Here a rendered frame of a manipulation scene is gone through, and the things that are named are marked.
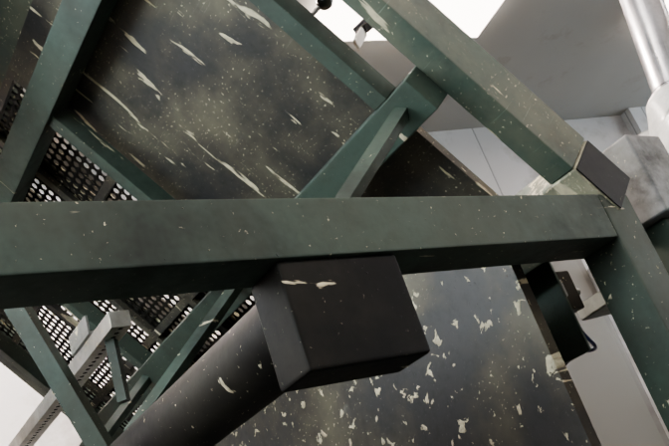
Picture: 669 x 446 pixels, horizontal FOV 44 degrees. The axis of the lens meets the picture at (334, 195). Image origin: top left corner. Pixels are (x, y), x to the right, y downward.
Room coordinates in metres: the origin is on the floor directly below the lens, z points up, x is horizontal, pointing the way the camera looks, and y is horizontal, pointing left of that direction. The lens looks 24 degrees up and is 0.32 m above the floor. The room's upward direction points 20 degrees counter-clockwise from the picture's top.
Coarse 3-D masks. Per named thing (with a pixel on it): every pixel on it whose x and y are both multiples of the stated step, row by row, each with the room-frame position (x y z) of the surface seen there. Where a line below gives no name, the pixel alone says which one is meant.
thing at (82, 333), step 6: (84, 318) 1.84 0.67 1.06; (84, 324) 1.85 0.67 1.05; (78, 330) 1.88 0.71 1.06; (84, 330) 1.85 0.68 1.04; (90, 330) 1.84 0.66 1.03; (72, 336) 1.92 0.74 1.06; (78, 336) 1.89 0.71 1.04; (84, 336) 1.86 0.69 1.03; (72, 342) 1.93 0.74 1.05; (78, 342) 1.90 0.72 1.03; (84, 342) 1.88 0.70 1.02; (72, 348) 1.93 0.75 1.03; (78, 348) 1.91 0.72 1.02; (72, 354) 1.94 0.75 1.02
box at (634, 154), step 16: (624, 144) 1.57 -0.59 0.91; (640, 144) 1.58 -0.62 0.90; (656, 144) 1.62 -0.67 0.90; (624, 160) 1.58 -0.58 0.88; (640, 160) 1.56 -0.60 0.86; (656, 160) 1.60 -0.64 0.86; (640, 176) 1.57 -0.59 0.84; (656, 176) 1.58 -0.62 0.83; (640, 192) 1.58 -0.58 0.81; (656, 192) 1.56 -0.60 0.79; (640, 208) 1.60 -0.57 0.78; (656, 208) 1.57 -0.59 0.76
